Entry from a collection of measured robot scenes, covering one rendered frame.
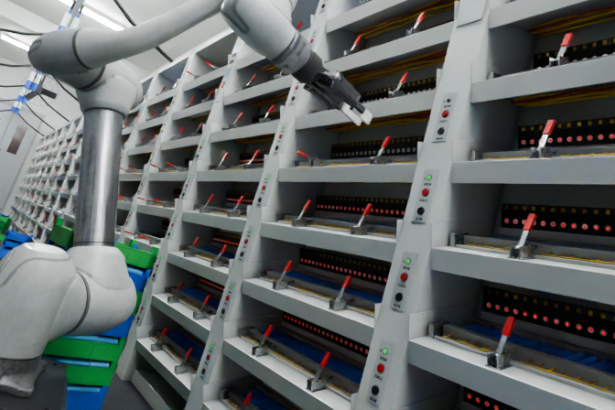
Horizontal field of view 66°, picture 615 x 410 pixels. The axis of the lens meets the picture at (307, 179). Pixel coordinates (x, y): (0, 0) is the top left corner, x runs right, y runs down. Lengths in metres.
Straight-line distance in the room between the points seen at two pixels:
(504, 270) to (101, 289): 0.90
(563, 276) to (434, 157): 0.38
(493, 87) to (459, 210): 0.27
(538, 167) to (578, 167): 0.07
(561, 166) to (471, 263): 0.23
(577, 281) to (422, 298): 0.30
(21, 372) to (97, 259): 0.29
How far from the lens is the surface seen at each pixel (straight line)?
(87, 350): 1.79
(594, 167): 0.92
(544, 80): 1.05
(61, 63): 1.35
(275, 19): 1.06
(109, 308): 1.29
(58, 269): 1.15
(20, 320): 1.15
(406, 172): 1.15
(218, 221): 1.85
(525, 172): 0.97
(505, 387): 0.90
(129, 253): 1.75
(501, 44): 1.25
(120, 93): 1.44
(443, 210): 1.05
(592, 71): 1.01
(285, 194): 1.61
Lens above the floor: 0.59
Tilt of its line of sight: 12 degrees up
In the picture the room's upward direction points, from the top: 17 degrees clockwise
